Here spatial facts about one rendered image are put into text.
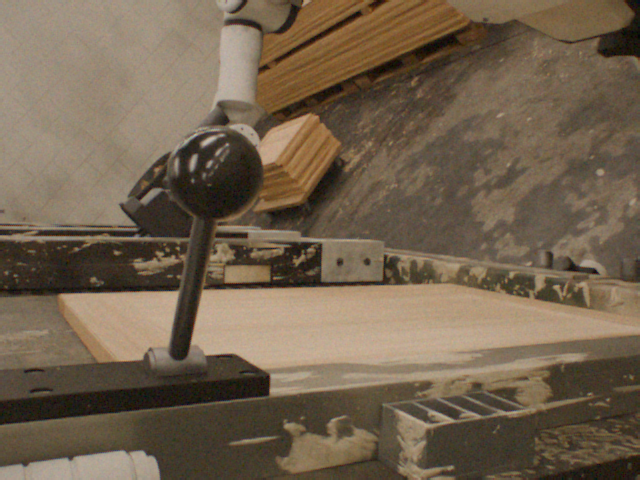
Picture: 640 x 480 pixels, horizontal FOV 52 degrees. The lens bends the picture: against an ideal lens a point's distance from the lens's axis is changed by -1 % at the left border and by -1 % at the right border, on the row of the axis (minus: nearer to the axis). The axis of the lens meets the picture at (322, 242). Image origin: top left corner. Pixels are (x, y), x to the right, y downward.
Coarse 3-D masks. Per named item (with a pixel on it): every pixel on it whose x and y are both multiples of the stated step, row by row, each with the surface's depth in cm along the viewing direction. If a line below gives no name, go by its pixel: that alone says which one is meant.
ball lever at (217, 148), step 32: (224, 128) 25; (192, 160) 24; (224, 160) 24; (256, 160) 25; (192, 192) 24; (224, 192) 24; (256, 192) 26; (192, 256) 27; (192, 288) 28; (192, 320) 29; (160, 352) 30; (192, 352) 31
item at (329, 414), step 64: (320, 384) 33; (384, 384) 34; (448, 384) 36; (512, 384) 38; (576, 384) 41; (0, 448) 25; (64, 448) 27; (128, 448) 28; (192, 448) 29; (256, 448) 31; (320, 448) 32
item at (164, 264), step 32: (0, 256) 88; (32, 256) 90; (64, 256) 92; (96, 256) 94; (128, 256) 96; (160, 256) 98; (224, 256) 103; (256, 256) 106; (288, 256) 108; (320, 256) 111; (352, 256) 114; (0, 288) 88; (32, 288) 90
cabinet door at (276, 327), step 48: (288, 288) 88; (336, 288) 90; (384, 288) 92; (432, 288) 94; (96, 336) 53; (144, 336) 53; (240, 336) 56; (288, 336) 57; (336, 336) 58; (384, 336) 59; (432, 336) 60; (480, 336) 60; (528, 336) 61; (576, 336) 60
